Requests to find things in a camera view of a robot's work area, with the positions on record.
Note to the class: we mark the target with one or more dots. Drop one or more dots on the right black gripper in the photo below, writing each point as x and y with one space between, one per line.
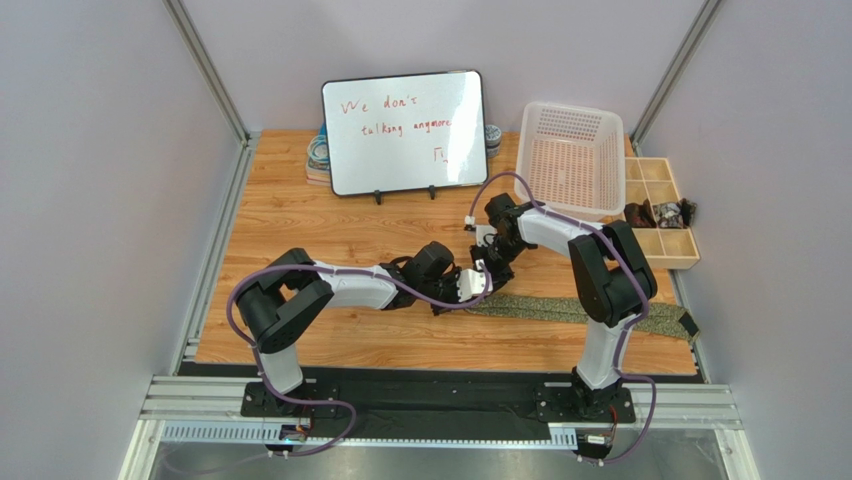
489 252

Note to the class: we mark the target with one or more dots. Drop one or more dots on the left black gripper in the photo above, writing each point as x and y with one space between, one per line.
456 292

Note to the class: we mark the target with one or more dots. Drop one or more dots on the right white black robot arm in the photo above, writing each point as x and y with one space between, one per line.
613 279

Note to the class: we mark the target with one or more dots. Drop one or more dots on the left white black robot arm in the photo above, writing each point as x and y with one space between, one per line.
279 303

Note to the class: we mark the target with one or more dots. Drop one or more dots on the blue tape roll stack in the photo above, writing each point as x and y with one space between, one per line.
317 166

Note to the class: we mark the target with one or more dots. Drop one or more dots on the blue white patterned jar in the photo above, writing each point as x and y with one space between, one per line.
493 140

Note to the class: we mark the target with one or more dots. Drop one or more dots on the white perforated plastic basket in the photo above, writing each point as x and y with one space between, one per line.
573 160

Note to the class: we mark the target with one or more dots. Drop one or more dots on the dark rolled tie in box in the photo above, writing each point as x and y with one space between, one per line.
640 215

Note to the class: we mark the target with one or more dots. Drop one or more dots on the whiteboard with red writing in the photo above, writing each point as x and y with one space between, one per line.
403 133

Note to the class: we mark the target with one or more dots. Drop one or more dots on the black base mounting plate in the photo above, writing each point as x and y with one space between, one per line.
432 404

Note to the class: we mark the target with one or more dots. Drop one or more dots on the wooden compartment organizer box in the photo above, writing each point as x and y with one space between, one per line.
651 179

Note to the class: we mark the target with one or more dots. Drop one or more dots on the patterned rolled tie in box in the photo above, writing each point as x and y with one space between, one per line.
675 215

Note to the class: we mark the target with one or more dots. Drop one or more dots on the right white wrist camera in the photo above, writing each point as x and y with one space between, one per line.
483 234

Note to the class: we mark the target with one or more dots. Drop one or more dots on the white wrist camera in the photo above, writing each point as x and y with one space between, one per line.
473 282
483 234

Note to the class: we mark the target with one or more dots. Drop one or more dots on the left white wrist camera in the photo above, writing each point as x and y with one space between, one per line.
473 282

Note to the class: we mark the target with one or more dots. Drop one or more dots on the left aluminium frame post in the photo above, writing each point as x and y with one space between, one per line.
239 132

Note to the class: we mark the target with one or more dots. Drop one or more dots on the aluminium frame post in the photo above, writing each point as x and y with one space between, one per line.
239 132
698 29

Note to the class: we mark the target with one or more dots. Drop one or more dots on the aluminium front rail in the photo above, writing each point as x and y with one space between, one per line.
191 426

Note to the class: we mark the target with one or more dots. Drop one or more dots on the right aluminium frame post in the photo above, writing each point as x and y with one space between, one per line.
698 29

